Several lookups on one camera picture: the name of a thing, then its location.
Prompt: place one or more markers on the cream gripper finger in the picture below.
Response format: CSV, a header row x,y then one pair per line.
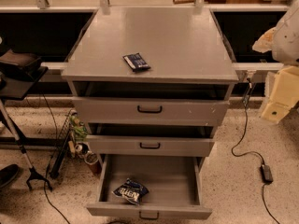
x,y
281,94
264,43

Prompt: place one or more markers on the blue chip bag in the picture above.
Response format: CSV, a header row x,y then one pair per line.
x,y
131,191

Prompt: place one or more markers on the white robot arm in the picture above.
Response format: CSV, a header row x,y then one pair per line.
x,y
285,47

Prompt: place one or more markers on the grey drawer cabinet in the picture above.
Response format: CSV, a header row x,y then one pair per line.
x,y
187,59

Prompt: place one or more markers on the grey bottom drawer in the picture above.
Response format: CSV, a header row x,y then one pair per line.
x,y
173,183

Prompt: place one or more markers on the grey drawer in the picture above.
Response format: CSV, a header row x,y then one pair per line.
x,y
155,146
173,183
150,111

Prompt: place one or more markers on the grey top drawer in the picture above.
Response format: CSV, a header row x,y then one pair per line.
x,y
150,111

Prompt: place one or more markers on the grey middle drawer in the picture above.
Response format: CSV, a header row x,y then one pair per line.
x,y
155,146

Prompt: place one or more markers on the green snack bag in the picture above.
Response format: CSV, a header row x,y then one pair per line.
x,y
78,128

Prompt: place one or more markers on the black power adapter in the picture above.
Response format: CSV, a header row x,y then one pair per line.
x,y
266,174

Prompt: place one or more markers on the dark blue snack packet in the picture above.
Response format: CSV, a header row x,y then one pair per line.
x,y
136,62

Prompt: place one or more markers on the brown cup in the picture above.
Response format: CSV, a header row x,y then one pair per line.
x,y
91,159

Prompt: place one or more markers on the drink can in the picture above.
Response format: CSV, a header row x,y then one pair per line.
x,y
82,150

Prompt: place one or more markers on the black tray on stand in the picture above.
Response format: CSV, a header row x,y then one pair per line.
x,y
19,73

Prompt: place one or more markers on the black tripod stand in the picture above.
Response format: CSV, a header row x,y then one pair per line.
x,y
34,175

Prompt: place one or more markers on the black wire basket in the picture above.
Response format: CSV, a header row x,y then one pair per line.
x,y
61,146

